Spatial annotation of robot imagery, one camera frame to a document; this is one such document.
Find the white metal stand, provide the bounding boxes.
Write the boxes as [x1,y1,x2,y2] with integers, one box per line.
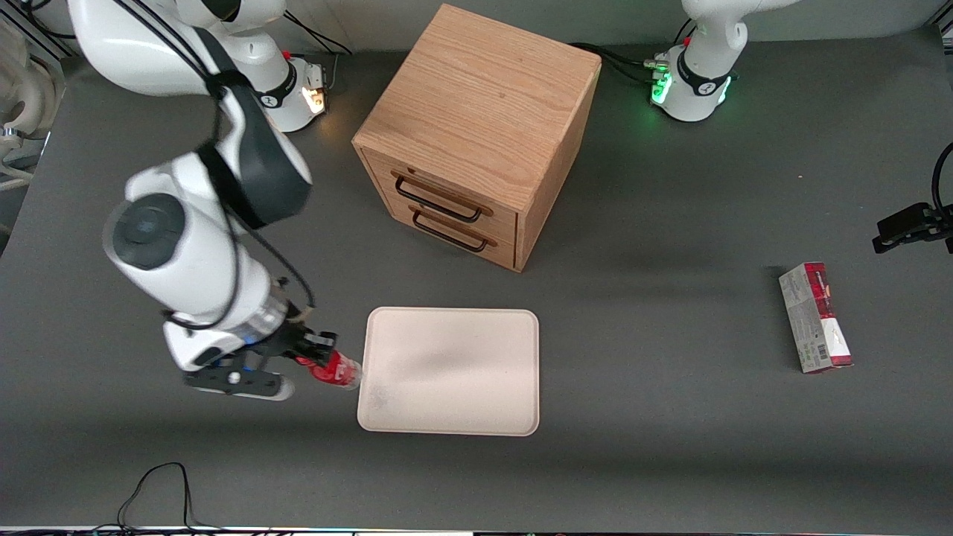
[0,0,75,196]

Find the wooden two-drawer cabinet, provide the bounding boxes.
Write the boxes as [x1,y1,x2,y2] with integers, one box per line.
[352,3,602,273]

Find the black left arm base cable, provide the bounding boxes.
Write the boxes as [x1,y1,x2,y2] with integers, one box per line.
[569,42,671,87]

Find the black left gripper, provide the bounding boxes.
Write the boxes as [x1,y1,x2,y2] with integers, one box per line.
[872,202,953,255]

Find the red coke bottle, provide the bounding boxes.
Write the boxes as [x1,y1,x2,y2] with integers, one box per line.
[296,348,364,392]

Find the red and grey carton box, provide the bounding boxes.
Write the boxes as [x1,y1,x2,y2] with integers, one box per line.
[778,261,854,374]

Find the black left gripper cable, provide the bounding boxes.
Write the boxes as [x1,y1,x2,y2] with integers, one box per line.
[931,141,953,218]

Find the black right arm wrist cable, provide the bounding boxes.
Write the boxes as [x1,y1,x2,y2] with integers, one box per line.
[112,0,316,331]

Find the large black drawer handle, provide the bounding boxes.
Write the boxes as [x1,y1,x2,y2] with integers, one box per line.
[392,173,486,224]

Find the small black drawer handle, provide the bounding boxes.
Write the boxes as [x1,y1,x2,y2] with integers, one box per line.
[410,209,491,254]

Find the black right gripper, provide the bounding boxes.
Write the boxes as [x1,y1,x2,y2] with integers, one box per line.
[257,325,340,382]

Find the beige rectangular tray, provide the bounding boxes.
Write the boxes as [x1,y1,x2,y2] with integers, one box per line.
[357,307,541,437]

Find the black looped table cable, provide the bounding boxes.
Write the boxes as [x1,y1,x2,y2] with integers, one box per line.
[115,462,224,534]

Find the black arm base cable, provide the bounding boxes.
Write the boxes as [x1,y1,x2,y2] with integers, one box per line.
[569,42,671,87]
[281,10,355,93]

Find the black right arm base cable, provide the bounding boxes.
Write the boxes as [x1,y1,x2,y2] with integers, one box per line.
[281,10,355,93]

